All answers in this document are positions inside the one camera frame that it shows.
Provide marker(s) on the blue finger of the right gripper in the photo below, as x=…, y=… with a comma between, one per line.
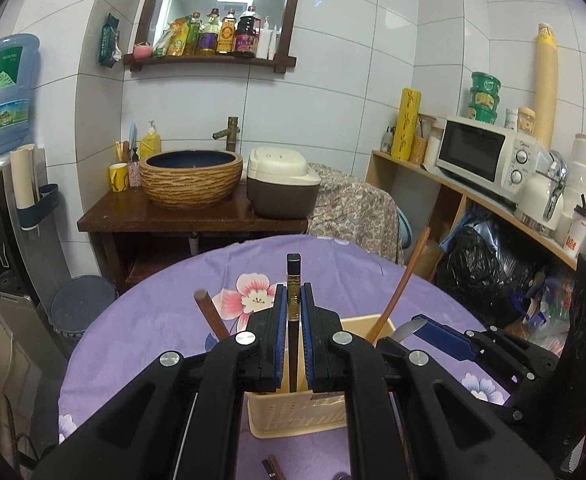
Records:
x=457, y=345

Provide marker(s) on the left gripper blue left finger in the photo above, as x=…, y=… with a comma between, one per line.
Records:
x=266, y=364

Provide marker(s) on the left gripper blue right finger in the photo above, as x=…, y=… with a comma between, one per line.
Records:
x=323, y=367

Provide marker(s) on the long steel spoon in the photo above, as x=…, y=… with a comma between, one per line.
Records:
x=407, y=329

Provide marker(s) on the reddish brown chopstick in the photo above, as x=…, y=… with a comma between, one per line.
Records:
x=375, y=330

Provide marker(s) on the black chopstick gold band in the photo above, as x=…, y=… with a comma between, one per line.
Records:
x=293, y=291

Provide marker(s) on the dark brown chopstick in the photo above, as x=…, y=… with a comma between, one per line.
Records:
x=272, y=468

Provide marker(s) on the purple floral tablecloth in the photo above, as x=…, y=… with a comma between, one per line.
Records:
x=160, y=314

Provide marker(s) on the black plastic bag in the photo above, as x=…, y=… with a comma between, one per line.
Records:
x=488, y=268

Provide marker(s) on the colourful plastic bags pile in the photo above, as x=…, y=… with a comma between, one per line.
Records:
x=544, y=309

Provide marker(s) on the beige perforated utensil holder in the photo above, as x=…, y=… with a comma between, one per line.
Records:
x=291, y=414

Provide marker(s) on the floral cloth covered furniture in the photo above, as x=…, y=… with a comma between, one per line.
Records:
x=354, y=211

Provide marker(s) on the white brown rice cooker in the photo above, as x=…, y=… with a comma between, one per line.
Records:
x=280, y=184

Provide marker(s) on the wooden shelf unit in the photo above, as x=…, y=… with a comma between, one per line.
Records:
x=456, y=207

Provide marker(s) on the white electric kettle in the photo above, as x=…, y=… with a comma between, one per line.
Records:
x=541, y=202

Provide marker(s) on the dark wooden sink table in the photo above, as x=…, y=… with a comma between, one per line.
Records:
x=136, y=238

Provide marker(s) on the woven basket sink basin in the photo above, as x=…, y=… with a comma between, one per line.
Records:
x=190, y=179

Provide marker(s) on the white microwave oven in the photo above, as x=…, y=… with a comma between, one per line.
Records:
x=497, y=160

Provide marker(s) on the grey round bin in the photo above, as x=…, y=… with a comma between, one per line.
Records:
x=79, y=303

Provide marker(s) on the bronze faucet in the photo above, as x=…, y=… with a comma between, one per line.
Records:
x=230, y=134

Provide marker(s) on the yellow mug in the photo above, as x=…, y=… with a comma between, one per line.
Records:
x=118, y=176

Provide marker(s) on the yellow soap dispenser bottle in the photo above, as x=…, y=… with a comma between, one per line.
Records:
x=151, y=143

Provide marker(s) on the yellow cylindrical box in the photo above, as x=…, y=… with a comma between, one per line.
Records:
x=406, y=122

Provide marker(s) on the green instant noodle bowls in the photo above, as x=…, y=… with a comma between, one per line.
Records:
x=484, y=97

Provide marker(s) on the grey water dispenser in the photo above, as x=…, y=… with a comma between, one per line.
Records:
x=32, y=270

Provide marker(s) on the tall stack paper cups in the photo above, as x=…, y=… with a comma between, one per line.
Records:
x=546, y=84

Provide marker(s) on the sauce bottles on shelf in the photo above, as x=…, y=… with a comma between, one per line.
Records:
x=244, y=35

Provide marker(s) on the blue water jug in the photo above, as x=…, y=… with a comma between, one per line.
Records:
x=19, y=64

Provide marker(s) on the wooden framed wall mirror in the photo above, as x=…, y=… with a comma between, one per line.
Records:
x=157, y=14

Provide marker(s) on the green packet on wall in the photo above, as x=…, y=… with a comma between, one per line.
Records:
x=109, y=52

